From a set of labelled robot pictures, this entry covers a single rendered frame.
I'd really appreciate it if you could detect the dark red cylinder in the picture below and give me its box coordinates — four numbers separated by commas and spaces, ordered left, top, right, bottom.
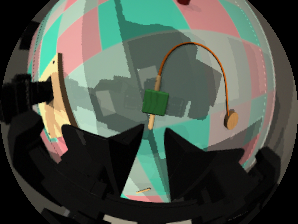
177, 0, 190, 6

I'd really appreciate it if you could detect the tan round wooden button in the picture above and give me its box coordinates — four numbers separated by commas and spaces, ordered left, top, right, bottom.
223, 111, 238, 129

